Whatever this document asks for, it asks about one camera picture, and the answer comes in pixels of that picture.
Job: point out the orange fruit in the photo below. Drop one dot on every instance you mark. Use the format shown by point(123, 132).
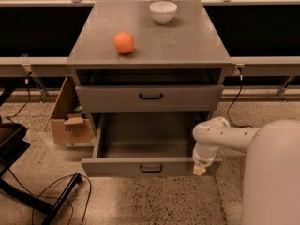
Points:
point(123, 42)

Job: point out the grey drawer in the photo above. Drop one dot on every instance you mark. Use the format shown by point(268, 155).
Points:
point(133, 144)
point(149, 98)

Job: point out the white ceramic bowl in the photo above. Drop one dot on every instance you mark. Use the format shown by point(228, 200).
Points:
point(163, 11)

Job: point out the brown cardboard box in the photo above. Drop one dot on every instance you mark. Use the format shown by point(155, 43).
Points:
point(69, 125)

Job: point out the black chair frame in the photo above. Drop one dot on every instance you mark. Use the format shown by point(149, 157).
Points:
point(45, 167)

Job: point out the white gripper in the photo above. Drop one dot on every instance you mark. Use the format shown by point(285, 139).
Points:
point(202, 160)

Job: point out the grey top drawer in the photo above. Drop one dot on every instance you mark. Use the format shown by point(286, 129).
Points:
point(149, 98)

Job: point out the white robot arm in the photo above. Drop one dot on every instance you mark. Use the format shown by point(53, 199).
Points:
point(271, 187)

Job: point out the grey drawer cabinet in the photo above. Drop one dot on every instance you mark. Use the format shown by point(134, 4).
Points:
point(185, 51)

